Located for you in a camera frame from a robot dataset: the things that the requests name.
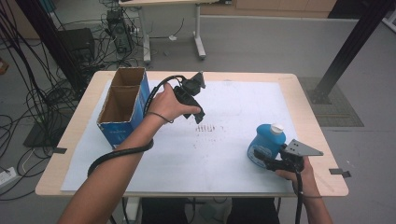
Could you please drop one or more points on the thin black left wrist band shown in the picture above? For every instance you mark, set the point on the thin black left wrist band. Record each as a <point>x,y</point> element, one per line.
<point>162,116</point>

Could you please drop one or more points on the white power strip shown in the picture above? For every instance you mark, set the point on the white power strip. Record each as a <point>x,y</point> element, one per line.
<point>7,176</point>

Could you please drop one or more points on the white paper sheet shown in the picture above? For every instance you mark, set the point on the white paper sheet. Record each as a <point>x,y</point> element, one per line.
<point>202,161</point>

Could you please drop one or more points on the thin black wrist band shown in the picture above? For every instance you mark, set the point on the thin black wrist band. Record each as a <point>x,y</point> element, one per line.
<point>313,196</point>
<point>162,116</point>

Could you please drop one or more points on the person's left hand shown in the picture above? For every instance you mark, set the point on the person's left hand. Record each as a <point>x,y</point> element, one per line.
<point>166,104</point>

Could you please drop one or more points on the person's right leg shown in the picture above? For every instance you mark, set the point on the person's right leg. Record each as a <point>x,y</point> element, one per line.
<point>253,213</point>

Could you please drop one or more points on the white desk with metal legs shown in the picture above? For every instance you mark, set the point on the white desk with metal legs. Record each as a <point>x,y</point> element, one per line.
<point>199,40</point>

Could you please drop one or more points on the thin black right wrist band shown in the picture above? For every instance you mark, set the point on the thin black right wrist band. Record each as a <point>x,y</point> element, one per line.
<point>313,196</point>

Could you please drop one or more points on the black metal frame post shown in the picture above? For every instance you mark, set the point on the black metal frame post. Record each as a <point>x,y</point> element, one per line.
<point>351,46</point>
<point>49,37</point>

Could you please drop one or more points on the grey floor mat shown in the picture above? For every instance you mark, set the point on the grey floor mat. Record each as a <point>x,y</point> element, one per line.
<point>339,109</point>

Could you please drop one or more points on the black tape strip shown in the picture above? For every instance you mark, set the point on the black tape strip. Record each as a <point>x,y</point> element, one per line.
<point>339,172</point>
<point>59,150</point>

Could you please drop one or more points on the person's left leg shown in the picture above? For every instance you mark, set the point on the person's left leg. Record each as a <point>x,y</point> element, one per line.
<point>163,213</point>

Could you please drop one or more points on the black box-shaped device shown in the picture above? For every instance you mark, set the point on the black box-shaped device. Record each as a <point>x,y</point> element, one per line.
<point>77,43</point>

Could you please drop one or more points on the blue cardboard box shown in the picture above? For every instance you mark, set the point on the blue cardboard box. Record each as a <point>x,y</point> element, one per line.
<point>123,133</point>

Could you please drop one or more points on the black flat stand base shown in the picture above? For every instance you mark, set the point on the black flat stand base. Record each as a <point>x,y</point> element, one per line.
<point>40,137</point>

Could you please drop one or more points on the blue bottle with white cap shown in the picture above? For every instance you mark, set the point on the blue bottle with white cap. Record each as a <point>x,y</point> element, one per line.
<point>266,143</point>

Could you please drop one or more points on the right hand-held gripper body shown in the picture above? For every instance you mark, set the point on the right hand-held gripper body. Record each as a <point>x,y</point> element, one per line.
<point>299,148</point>

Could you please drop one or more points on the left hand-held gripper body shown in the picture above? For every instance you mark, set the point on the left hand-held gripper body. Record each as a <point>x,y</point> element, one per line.
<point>188,90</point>

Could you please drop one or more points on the person's right hand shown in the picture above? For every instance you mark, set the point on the person's right hand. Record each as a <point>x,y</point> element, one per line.
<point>306,182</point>

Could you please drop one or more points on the person's leg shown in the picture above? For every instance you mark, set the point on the person's leg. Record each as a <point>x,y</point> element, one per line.
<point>253,213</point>
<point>163,213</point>

